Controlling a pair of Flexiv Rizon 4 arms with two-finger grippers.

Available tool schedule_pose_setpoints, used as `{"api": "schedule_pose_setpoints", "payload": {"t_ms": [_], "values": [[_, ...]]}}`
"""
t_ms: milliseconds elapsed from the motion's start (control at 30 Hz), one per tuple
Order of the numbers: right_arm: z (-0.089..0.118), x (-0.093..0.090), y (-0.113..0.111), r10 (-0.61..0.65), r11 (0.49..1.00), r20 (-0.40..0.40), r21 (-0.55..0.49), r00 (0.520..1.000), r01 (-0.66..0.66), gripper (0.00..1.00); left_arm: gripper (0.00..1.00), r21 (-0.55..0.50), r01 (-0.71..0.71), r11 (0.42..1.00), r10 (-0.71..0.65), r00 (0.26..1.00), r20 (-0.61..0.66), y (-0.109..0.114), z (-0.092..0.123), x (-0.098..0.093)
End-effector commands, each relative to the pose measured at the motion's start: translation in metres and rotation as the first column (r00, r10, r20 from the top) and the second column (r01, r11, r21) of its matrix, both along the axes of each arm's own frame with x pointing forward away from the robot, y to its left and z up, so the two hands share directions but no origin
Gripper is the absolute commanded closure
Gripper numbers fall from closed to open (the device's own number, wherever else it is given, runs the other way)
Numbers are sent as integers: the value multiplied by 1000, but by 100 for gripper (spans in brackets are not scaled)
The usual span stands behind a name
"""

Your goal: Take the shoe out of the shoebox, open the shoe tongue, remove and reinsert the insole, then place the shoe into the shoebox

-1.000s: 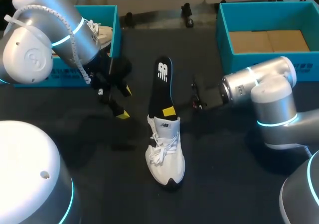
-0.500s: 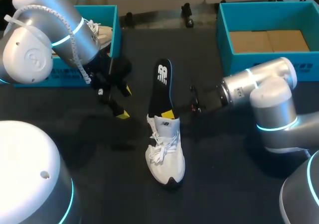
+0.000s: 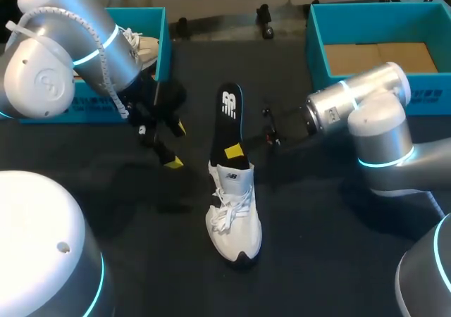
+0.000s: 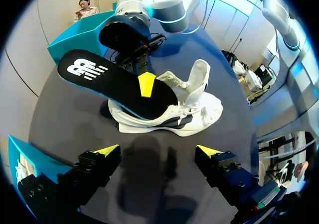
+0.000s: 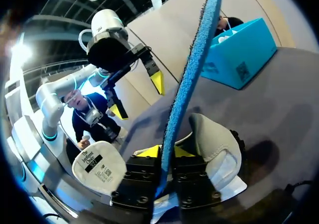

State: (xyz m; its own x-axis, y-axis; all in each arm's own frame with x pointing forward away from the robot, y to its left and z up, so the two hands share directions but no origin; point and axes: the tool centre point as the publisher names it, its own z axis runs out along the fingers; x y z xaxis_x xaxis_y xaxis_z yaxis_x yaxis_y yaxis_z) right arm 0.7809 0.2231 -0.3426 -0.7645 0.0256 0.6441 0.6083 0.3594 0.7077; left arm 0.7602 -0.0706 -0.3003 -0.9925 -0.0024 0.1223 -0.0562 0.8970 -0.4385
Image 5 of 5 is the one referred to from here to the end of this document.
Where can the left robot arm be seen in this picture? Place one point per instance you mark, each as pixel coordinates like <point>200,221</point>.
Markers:
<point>49,104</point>

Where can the blue and black insole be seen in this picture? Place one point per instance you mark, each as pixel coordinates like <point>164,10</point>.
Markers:
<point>194,59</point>

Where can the teal box with white paper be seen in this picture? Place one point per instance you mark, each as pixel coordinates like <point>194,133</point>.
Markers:
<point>239,52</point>

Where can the person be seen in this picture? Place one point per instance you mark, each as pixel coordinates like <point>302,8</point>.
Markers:
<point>234,22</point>
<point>84,119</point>

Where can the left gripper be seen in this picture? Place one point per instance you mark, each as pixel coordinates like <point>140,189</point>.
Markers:
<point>107,52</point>

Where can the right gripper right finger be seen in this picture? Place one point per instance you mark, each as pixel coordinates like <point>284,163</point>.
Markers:
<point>192,181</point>

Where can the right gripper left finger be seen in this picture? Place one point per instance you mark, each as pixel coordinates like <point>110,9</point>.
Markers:
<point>139,179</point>

